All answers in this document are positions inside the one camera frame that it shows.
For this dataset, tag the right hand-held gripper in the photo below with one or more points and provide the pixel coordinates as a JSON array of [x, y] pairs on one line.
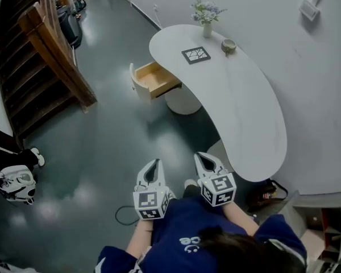
[[218, 190]]

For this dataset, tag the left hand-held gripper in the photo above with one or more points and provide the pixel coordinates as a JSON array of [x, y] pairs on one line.
[[151, 202]]

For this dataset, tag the wooden desk drawer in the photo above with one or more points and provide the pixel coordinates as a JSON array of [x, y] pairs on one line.
[[152, 81]]

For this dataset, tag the person's right forearm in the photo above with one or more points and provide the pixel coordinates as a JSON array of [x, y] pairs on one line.
[[241, 218]]

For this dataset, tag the person's left forearm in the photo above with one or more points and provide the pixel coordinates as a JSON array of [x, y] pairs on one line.
[[139, 237]]

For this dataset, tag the white curved desk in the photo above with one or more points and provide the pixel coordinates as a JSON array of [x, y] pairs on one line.
[[238, 95]]

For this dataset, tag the person's white shoe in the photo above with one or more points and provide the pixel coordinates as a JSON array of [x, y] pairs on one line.
[[39, 156], [189, 183]]

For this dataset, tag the person's blue shirt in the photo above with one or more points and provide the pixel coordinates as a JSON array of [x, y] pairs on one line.
[[182, 232]]

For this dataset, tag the black framed patterned coaster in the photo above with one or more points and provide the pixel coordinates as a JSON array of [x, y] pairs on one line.
[[196, 55]]

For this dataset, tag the beige ceramic ashtray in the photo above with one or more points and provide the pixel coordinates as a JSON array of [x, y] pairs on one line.
[[228, 45]]

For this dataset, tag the grey open shelf cabinet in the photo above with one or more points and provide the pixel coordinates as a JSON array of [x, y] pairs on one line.
[[324, 223]]

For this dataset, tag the white vase with flowers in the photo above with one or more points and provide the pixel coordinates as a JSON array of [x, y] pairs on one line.
[[207, 16]]

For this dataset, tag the dark wooden staircase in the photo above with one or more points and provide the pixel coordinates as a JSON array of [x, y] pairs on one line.
[[31, 67]]

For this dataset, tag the black round bin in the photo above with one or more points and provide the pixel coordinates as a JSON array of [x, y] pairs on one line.
[[69, 27]]

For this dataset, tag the white round desk pedestal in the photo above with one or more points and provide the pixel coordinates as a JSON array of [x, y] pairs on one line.
[[183, 102]]

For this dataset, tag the grey wall box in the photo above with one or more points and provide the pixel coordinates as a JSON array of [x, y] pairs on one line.
[[309, 10]]

